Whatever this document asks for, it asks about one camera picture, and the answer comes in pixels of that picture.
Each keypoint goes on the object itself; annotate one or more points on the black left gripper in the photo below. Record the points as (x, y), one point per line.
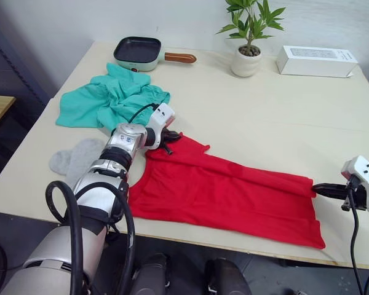
(166, 136)

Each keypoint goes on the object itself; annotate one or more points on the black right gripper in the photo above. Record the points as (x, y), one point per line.
(359, 196)

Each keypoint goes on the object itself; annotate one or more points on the red t-shirt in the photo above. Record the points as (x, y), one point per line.
(218, 196)

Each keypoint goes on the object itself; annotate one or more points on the grey sock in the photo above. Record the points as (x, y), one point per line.
(61, 161)
(86, 156)

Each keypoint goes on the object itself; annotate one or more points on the teal green shorts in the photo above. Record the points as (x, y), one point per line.
(89, 104)

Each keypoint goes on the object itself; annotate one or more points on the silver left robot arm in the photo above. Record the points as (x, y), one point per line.
(89, 190)

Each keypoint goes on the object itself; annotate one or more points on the green plant in white pot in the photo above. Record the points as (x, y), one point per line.
(246, 63)

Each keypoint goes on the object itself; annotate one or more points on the white cardboard box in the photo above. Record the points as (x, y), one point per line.
(315, 63)

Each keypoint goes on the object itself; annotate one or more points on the dark rounded shape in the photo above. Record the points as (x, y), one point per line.
(150, 273)
(226, 278)

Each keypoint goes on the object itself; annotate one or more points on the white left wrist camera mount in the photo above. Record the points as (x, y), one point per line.
(160, 115)

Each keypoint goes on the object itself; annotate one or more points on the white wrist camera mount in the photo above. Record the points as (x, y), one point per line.
(364, 169)
(160, 115)

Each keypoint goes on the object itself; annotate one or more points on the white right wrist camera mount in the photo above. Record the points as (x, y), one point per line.
(364, 169)

